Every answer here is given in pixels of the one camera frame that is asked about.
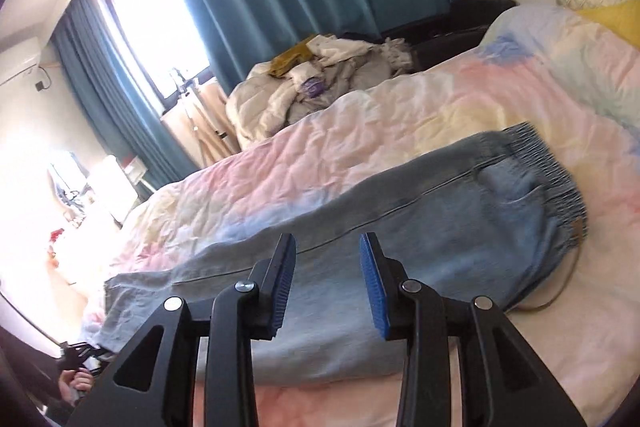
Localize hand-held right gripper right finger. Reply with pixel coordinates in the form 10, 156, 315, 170
360, 233, 588, 427

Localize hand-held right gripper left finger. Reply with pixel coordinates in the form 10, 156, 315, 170
65, 233, 297, 427

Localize blue denim jeans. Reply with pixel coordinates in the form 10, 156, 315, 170
97, 122, 590, 389

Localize pile of white clothes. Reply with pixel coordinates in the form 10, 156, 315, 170
225, 34, 417, 148

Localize person's left hand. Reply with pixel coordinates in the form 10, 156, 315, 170
58, 368, 95, 409

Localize white chair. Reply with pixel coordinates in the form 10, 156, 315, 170
89, 156, 146, 224

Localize pastel tie-dye duvet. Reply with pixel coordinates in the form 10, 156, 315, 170
75, 4, 640, 427

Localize beige hanging garment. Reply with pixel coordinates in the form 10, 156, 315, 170
161, 82, 242, 168

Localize purple printed cloth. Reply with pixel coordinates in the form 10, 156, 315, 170
303, 77, 327, 100

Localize mustard yellow garment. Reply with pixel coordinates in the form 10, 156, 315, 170
267, 39, 317, 78

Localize narrow teal curtain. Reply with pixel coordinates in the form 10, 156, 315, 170
50, 0, 201, 195

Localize black leather sofa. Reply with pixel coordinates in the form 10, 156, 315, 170
380, 0, 517, 72

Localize bright window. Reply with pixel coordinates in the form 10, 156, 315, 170
102, 0, 212, 114

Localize white air conditioner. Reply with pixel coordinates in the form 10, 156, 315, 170
0, 38, 42, 86

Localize yellow pillow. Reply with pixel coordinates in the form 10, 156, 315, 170
575, 0, 640, 48

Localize wall mirror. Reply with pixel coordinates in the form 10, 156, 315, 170
47, 151, 87, 210

